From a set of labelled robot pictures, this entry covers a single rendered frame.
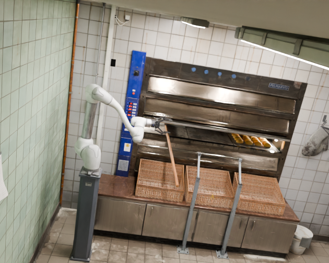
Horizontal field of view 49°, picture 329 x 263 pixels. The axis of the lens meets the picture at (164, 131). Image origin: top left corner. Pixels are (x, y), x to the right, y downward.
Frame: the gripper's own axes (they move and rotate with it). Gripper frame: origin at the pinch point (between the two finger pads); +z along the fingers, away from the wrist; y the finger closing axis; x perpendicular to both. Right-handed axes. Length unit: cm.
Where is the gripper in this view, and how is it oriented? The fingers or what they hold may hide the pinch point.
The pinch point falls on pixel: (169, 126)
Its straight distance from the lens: 381.5
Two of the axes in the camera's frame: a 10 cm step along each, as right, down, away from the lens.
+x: 0.5, 3.2, -9.5
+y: -1.7, 9.4, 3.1
